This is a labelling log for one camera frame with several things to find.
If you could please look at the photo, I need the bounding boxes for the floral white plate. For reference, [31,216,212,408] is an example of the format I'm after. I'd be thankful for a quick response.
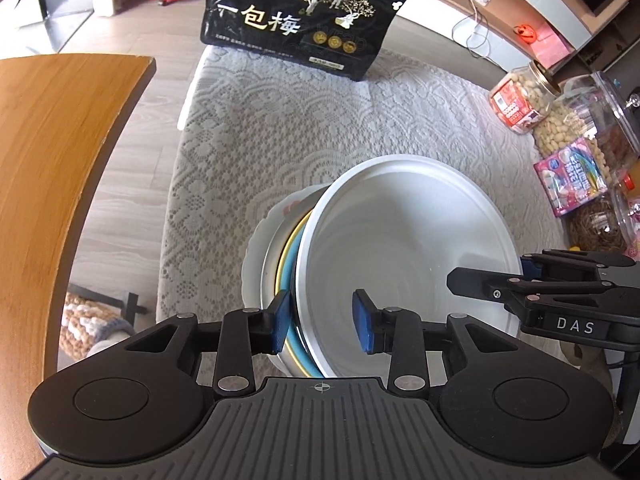
[240,183,331,371]

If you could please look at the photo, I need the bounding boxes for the blue enamel bowl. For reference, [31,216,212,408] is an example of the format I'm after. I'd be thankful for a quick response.
[276,231,327,378]

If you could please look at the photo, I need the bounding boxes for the white bowl yellow rim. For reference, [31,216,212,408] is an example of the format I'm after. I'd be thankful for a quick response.
[273,211,311,294]

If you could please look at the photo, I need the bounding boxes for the white paper bowl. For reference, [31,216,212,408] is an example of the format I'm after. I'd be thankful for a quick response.
[294,155,522,378]

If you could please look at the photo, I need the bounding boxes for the sunflower seed jar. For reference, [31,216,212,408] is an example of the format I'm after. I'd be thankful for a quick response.
[564,194,628,254]

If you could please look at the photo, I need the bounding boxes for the pink marshmallow bag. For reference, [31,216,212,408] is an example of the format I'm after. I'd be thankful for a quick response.
[534,138,608,218]

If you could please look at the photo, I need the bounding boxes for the large clear peanut jar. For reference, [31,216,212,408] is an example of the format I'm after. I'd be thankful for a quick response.
[533,72,639,184]

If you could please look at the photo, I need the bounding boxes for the peanut jar red label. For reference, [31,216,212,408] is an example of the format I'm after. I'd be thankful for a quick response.
[488,60,561,133]

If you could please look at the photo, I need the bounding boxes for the white lace tablecloth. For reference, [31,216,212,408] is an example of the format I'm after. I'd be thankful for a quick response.
[158,47,564,322]

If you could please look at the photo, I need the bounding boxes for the orange pumpkin toy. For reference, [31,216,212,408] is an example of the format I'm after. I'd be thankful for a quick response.
[513,24,537,46]

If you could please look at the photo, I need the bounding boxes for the wooden table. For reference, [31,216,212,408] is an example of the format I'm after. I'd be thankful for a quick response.
[1,53,156,479]

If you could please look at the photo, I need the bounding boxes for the black plum snack bag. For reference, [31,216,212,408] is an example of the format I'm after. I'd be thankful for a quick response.
[200,0,407,80]

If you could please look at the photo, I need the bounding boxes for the woven rope basket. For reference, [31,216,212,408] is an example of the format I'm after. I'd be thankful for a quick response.
[58,292,136,362]

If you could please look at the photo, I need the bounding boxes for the white wall shelf unit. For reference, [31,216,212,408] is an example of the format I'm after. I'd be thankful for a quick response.
[383,0,631,88]

